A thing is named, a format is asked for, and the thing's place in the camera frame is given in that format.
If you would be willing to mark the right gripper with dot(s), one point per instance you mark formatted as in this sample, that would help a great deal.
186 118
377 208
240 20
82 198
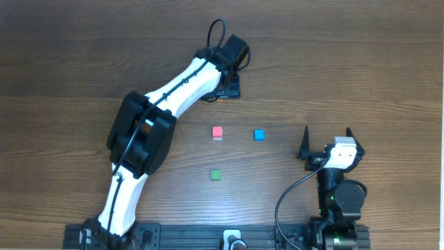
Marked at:
314 161

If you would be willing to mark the green cube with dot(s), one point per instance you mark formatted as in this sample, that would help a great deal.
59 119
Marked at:
215 174

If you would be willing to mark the pink cube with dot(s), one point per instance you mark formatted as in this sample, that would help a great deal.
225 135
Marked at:
217 132

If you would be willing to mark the mounting rail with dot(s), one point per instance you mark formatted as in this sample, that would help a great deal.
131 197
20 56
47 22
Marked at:
201 237

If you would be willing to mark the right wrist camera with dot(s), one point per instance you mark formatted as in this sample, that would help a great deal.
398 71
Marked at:
343 151

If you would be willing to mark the blue cube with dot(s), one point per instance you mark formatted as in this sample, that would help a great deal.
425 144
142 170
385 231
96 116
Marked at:
259 134

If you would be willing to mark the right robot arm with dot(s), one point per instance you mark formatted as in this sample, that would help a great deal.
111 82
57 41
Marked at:
341 198

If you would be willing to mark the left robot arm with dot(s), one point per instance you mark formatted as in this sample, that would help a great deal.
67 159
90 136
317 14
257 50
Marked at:
187 88

